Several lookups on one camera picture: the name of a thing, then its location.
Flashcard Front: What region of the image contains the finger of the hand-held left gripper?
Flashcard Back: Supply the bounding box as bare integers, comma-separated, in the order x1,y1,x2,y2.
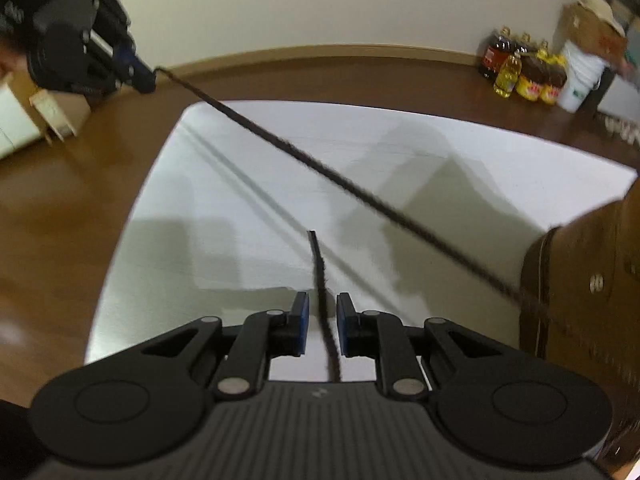
112,45,141,74
125,60,159,94

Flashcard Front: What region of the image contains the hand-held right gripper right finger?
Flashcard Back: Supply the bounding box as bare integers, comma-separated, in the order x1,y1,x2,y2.
336,292,503,401

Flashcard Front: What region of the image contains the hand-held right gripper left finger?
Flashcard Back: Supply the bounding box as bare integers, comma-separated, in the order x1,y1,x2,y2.
140,291,310,401

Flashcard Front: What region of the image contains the dark brown shoelace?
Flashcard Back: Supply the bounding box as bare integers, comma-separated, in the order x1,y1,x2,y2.
152,66,551,383

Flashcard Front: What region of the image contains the brown leather boot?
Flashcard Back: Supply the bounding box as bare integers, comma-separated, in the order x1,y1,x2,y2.
519,200,640,471

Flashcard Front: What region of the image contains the row of small shoes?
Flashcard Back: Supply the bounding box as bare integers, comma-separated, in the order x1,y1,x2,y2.
602,114,640,144

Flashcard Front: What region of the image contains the person's left hand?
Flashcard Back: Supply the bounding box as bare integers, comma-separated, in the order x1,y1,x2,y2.
0,35,28,80

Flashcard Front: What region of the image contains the beige trash bin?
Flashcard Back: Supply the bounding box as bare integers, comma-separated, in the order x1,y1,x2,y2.
29,89,94,147

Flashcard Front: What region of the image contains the white wooden television cabinet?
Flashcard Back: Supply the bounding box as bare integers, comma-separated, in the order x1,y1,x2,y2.
0,72,45,161

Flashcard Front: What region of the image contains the dark bottle with yellow label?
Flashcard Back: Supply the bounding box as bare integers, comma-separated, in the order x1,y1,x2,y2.
540,52,569,106
515,34,547,102

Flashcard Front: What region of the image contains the white plastic bucket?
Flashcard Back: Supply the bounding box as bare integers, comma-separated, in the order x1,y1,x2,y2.
556,40,608,112

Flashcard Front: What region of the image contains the cardboard box with red label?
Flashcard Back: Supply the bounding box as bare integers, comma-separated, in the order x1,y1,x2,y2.
555,2,628,70

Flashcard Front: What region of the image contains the beige straw hat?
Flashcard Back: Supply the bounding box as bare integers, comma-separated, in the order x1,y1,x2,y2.
580,0,626,36

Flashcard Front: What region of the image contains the dark and white hallway cabinet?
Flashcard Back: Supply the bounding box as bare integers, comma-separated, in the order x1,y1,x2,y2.
597,0,640,111

